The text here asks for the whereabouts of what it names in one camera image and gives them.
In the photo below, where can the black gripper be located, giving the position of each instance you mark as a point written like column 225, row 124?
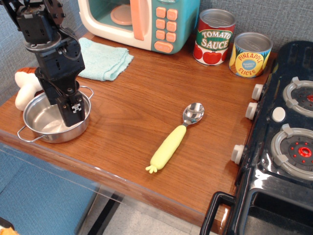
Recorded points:
column 57, row 75

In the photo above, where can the light blue cloth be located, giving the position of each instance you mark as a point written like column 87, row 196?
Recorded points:
column 103, row 62

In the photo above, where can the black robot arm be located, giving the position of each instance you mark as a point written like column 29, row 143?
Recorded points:
column 57, row 51

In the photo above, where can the small steel pot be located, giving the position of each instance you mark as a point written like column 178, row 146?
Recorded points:
column 45, row 121

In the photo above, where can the plush mushroom toy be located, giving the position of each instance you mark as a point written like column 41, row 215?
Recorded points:
column 29, row 85

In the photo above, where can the teal toy microwave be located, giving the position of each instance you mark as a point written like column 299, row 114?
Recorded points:
column 157, row 25

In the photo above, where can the orange object at corner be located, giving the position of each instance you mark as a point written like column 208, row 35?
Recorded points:
column 7, row 228

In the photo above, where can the tomato sauce can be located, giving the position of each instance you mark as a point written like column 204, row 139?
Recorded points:
column 215, row 31

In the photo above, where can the pineapple slices can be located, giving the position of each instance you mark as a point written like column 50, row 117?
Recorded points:
column 250, row 54

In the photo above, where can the black toy stove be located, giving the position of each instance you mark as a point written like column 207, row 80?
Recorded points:
column 274, row 184

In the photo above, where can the yellow handled metal spoon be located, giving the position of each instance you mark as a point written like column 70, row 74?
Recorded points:
column 192, row 114

